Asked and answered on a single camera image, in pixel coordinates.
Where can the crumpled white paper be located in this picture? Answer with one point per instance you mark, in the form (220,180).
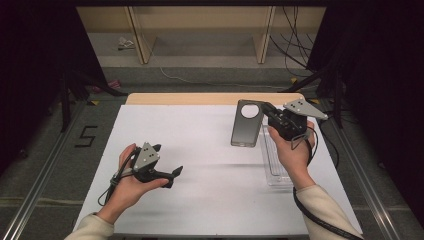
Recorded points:
(126,44)

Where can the yellow tape piece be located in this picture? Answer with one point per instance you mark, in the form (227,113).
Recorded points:
(94,102)
(293,80)
(314,101)

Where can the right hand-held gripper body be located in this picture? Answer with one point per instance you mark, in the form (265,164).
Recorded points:
(290,125)

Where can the beige wooden desk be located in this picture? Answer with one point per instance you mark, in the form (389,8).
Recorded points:
(200,18)

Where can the black metal stand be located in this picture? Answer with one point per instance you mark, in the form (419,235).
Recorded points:
(338,100)
(65,106)

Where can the person's right hand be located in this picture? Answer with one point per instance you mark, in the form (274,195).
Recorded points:
(293,160)

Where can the pink cloth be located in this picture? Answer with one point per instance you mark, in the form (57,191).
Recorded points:
(110,85)

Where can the person's left hand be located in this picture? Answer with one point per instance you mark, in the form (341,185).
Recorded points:
(130,193)

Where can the aluminium floor rail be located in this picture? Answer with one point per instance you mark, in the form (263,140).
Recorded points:
(366,186)
(40,180)

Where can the dark curtain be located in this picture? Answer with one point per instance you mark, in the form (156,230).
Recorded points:
(33,66)
(383,100)

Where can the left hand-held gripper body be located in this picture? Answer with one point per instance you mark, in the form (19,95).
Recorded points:
(146,160)

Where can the white table sheet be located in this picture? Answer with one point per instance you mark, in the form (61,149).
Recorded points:
(200,200)

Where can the translucent grey phone case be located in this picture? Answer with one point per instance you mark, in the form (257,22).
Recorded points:
(245,130)

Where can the light wooden table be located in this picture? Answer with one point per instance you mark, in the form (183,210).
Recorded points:
(183,98)

